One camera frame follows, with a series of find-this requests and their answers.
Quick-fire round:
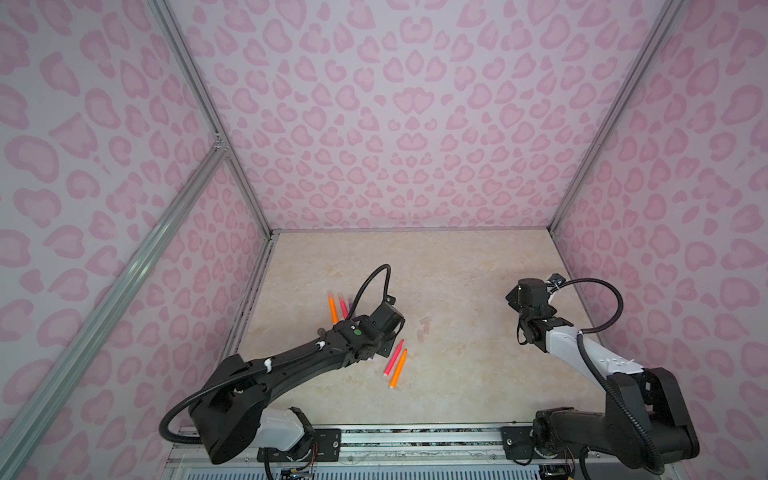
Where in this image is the small pink pen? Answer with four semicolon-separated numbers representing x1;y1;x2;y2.
339;295;349;320

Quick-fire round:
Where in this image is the orange pen cap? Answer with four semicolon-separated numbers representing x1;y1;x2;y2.
328;293;339;325

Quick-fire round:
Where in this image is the orange pen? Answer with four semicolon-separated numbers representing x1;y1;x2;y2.
389;349;408;389

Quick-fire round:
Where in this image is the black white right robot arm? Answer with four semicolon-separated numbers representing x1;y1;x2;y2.
506;274;701;475

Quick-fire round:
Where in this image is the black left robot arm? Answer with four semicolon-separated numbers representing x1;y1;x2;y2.
188;296;405;465

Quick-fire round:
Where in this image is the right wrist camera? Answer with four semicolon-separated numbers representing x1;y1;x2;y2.
546;273;567;293

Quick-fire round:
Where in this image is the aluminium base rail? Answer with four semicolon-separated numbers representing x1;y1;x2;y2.
161;422;651;479

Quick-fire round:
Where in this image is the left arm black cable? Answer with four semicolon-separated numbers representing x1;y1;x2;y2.
158;263;397;446

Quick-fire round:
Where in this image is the aluminium corner post right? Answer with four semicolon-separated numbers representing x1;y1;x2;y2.
547;0;689;237

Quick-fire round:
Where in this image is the aluminium corner post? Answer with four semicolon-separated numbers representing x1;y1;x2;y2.
145;0;273;239
547;0;689;237

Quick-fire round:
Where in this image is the aluminium diagonal wall bar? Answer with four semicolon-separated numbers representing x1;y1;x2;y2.
1;146;228;479

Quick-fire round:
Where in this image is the aluminium corner post left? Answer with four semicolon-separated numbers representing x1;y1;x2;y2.
145;0;273;239

